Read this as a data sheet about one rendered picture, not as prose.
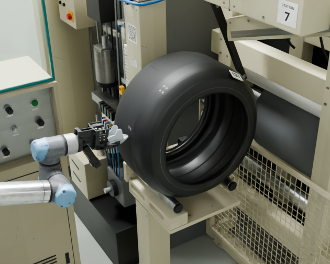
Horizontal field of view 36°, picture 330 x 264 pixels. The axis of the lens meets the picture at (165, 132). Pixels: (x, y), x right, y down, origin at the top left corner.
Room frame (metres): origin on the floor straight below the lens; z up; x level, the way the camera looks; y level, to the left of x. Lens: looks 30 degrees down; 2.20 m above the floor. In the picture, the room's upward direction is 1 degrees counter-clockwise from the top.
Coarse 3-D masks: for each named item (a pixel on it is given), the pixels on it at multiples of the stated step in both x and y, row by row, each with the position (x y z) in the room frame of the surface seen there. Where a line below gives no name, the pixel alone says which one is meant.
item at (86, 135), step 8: (88, 128) 1.60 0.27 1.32; (96, 128) 1.61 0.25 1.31; (104, 128) 1.62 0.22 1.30; (80, 136) 1.56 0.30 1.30; (88, 136) 1.58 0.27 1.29; (96, 136) 1.58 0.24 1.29; (104, 136) 1.60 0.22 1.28; (80, 144) 1.54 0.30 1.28; (88, 144) 1.58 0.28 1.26; (96, 144) 1.57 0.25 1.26; (104, 144) 1.59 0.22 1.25
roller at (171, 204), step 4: (156, 192) 1.76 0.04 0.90; (160, 196) 1.73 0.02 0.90; (164, 196) 1.72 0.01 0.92; (168, 196) 1.71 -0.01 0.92; (164, 200) 1.71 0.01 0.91; (168, 200) 1.69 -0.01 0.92; (172, 200) 1.68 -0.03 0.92; (176, 200) 1.68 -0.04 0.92; (168, 204) 1.68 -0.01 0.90; (172, 204) 1.66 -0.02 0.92; (176, 204) 1.66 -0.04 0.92; (180, 204) 1.66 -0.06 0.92; (172, 208) 1.65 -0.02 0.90; (176, 208) 1.65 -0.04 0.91; (180, 208) 1.66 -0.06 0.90; (176, 212) 1.65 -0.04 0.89
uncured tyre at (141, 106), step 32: (160, 64) 1.84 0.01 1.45; (192, 64) 1.80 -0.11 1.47; (224, 64) 1.87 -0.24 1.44; (128, 96) 1.78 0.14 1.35; (160, 96) 1.68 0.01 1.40; (192, 96) 1.69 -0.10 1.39; (224, 96) 2.07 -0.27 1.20; (160, 128) 1.62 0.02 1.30; (224, 128) 2.03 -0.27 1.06; (128, 160) 1.71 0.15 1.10; (160, 160) 1.61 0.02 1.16; (192, 160) 1.97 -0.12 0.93; (224, 160) 1.90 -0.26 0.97; (160, 192) 1.66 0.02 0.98; (192, 192) 1.69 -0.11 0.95
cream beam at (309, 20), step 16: (208, 0) 2.04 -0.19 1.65; (224, 0) 1.95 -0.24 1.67; (240, 0) 1.87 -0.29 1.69; (256, 0) 1.80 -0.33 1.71; (272, 0) 1.73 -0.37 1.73; (288, 0) 1.66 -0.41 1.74; (304, 0) 1.61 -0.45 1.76; (320, 0) 1.64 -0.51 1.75; (256, 16) 1.79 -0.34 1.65; (272, 16) 1.72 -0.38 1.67; (304, 16) 1.61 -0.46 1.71; (320, 16) 1.64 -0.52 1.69; (304, 32) 1.61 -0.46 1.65
